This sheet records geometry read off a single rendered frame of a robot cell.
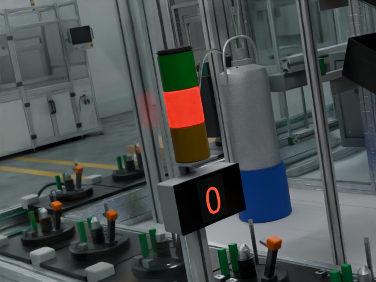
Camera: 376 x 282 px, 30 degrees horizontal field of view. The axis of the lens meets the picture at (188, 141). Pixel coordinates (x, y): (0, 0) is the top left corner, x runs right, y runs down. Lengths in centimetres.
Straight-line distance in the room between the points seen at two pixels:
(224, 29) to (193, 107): 140
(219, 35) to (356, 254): 95
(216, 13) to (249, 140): 53
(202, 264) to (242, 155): 97
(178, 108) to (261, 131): 103
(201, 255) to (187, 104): 23
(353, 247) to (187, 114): 88
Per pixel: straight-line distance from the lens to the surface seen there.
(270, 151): 199
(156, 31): 97
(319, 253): 172
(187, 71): 95
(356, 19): 205
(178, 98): 95
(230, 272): 131
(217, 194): 98
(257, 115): 196
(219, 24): 233
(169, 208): 96
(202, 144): 96
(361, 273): 109
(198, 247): 103
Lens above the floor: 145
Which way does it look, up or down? 9 degrees down
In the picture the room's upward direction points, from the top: 10 degrees counter-clockwise
